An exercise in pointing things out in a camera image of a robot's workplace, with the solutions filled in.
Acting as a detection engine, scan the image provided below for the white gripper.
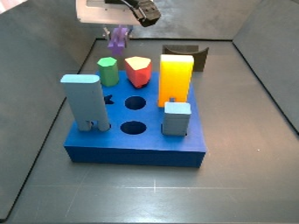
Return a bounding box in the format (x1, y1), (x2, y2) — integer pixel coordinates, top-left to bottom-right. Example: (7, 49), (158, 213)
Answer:
(77, 0), (139, 40)

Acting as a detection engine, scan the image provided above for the purple star prism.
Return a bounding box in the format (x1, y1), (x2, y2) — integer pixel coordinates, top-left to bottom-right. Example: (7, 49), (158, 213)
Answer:
(107, 25), (127, 55)

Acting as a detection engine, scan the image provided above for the red pentagonal prism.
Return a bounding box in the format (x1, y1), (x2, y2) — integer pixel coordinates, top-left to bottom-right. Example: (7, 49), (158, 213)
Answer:
(126, 56), (153, 88)

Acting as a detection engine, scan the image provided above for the green hexagonal prism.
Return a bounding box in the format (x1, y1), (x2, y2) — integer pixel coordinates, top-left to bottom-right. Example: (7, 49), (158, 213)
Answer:
(98, 57), (119, 87)

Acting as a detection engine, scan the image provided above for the yellow arch block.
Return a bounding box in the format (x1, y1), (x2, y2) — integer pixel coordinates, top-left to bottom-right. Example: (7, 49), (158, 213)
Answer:
(158, 54), (194, 108)

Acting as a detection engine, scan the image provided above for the tall light blue block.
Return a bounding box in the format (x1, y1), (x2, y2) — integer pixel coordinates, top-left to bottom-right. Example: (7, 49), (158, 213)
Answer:
(61, 74), (110, 131)

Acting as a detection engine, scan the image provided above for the small light blue block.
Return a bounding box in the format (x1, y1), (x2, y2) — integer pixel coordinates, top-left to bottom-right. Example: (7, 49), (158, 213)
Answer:
(163, 101), (193, 137)

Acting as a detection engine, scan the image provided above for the blue shape sorter base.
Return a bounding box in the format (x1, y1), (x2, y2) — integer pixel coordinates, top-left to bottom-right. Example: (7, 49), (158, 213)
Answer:
(65, 72), (208, 167)

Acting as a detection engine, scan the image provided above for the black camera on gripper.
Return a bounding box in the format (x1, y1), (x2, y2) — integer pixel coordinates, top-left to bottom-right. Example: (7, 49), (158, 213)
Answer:
(105, 0), (162, 27)

